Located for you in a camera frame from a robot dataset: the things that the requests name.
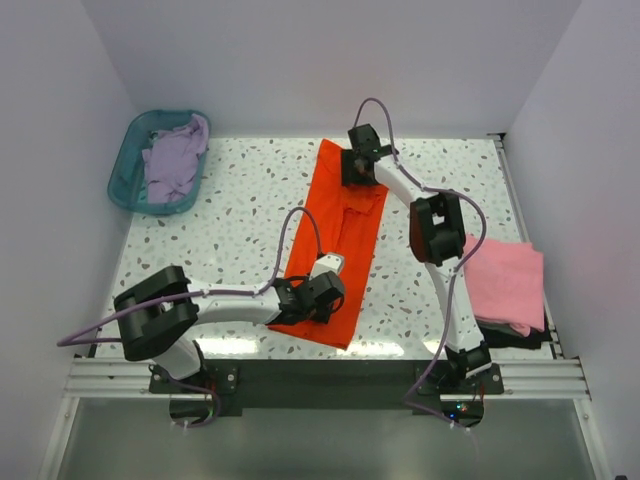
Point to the teal plastic basket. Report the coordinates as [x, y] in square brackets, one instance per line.
[127, 187]

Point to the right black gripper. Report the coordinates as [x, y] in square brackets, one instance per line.
[348, 174]

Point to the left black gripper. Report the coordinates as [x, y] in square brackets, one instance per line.
[323, 316]

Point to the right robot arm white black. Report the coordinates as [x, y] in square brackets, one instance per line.
[437, 240]

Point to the black folded t shirt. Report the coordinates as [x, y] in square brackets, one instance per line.
[500, 336]

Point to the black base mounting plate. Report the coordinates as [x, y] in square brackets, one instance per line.
[342, 385]

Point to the pink folded t shirt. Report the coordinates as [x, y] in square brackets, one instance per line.
[505, 282]

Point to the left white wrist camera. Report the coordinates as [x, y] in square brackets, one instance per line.
[330, 262]

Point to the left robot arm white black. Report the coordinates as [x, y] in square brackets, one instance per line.
[155, 315]

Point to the orange t shirt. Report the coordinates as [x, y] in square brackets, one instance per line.
[348, 218]

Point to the lilac t shirt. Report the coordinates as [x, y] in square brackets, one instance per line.
[172, 161]

